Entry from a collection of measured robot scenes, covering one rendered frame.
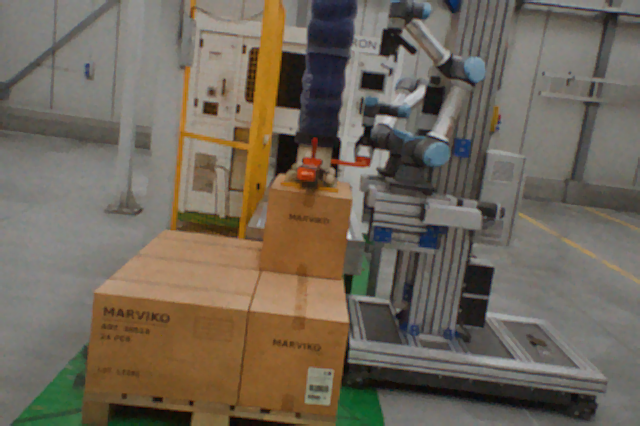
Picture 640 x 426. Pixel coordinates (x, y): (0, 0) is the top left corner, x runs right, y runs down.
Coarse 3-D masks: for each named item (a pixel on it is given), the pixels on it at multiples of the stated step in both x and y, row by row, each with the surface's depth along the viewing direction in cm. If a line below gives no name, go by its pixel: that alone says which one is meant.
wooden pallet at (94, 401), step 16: (96, 400) 263; (112, 400) 263; (128, 400) 263; (144, 400) 263; (160, 400) 266; (176, 400) 263; (96, 416) 264; (192, 416) 265; (208, 416) 265; (224, 416) 265; (240, 416) 265; (256, 416) 265; (272, 416) 265; (288, 416) 265; (304, 416) 265; (320, 416) 265
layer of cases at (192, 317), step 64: (192, 256) 324; (256, 256) 340; (128, 320) 258; (192, 320) 258; (256, 320) 258; (320, 320) 258; (128, 384) 262; (192, 384) 262; (256, 384) 263; (320, 384) 263
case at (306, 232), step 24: (288, 192) 310; (312, 192) 314; (288, 216) 312; (312, 216) 311; (336, 216) 311; (264, 240) 314; (288, 240) 314; (312, 240) 313; (336, 240) 313; (264, 264) 316; (288, 264) 316; (312, 264) 315; (336, 264) 315
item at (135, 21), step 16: (128, 0) 628; (128, 16) 630; (128, 32) 632; (128, 48) 635; (128, 64) 638; (128, 80) 640; (128, 96) 643; (128, 112) 646; (128, 128) 648; (128, 144) 651; (128, 160) 654; (128, 176) 657; (128, 192) 663
